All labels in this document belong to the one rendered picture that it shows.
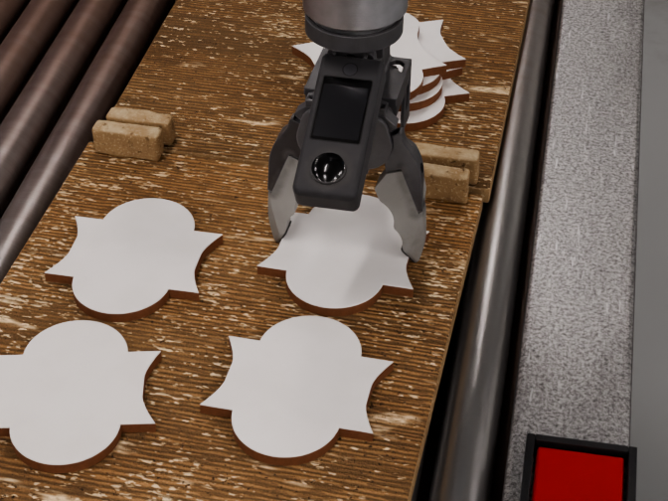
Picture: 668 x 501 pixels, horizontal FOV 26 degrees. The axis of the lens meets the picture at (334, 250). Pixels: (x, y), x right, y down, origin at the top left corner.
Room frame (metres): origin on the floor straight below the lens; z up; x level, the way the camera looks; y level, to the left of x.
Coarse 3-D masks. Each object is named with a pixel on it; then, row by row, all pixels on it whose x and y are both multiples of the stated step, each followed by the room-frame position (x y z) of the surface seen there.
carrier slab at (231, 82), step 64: (192, 0) 1.29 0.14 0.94; (256, 0) 1.29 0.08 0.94; (448, 0) 1.29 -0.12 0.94; (512, 0) 1.29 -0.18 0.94; (192, 64) 1.17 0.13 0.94; (256, 64) 1.17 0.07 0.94; (512, 64) 1.17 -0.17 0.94; (192, 128) 1.06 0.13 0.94; (256, 128) 1.06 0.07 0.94; (448, 128) 1.06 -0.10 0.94
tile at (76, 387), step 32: (32, 352) 0.76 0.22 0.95; (64, 352) 0.76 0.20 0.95; (96, 352) 0.76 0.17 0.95; (128, 352) 0.76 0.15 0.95; (160, 352) 0.77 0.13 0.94; (0, 384) 0.73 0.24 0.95; (32, 384) 0.73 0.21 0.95; (64, 384) 0.73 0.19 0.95; (96, 384) 0.73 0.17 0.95; (128, 384) 0.73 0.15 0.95; (0, 416) 0.70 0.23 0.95; (32, 416) 0.70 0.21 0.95; (64, 416) 0.70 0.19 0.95; (96, 416) 0.70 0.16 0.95; (128, 416) 0.70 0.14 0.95; (32, 448) 0.67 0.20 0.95; (64, 448) 0.67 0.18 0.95; (96, 448) 0.67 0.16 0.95
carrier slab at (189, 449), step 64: (64, 192) 0.97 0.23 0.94; (128, 192) 0.97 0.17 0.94; (192, 192) 0.97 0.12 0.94; (256, 192) 0.97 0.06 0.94; (64, 256) 0.88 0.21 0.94; (256, 256) 0.88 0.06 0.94; (448, 256) 0.88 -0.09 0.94; (0, 320) 0.81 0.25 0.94; (64, 320) 0.81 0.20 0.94; (192, 320) 0.81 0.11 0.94; (256, 320) 0.81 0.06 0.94; (384, 320) 0.81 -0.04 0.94; (448, 320) 0.81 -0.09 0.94; (192, 384) 0.74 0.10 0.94; (384, 384) 0.74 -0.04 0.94; (0, 448) 0.68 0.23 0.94; (128, 448) 0.68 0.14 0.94; (192, 448) 0.68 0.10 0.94; (384, 448) 0.68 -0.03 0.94
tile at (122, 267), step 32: (96, 224) 0.91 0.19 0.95; (128, 224) 0.91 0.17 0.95; (160, 224) 0.91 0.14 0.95; (192, 224) 0.91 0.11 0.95; (96, 256) 0.87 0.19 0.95; (128, 256) 0.87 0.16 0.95; (160, 256) 0.87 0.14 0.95; (192, 256) 0.87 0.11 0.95; (96, 288) 0.83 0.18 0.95; (128, 288) 0.83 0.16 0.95; (160, 288) 0.83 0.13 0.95; (192, 288) 0.83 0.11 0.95; (128, 320) 0.81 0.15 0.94
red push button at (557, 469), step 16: (544, 448) 0.68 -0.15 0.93; (544, 464) 0.67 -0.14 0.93; (560, 464) 0.67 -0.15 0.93; (576, 464) 0.67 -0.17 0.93; (592, 464) 0.67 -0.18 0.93; (608, 464) 0.67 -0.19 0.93; (544, 480) 0.66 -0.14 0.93; (560, 480) 0.66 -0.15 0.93; (576, 480) 0.66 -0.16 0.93; (592, 480) 0.66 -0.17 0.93; (608, 480) 0.66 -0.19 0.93; (544, 496) 0.64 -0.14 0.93; (560, 496) 0.64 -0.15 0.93; (576, 496) 0.64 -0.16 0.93; (592, 496) 0.64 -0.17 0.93; (608, 496) 0.64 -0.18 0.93
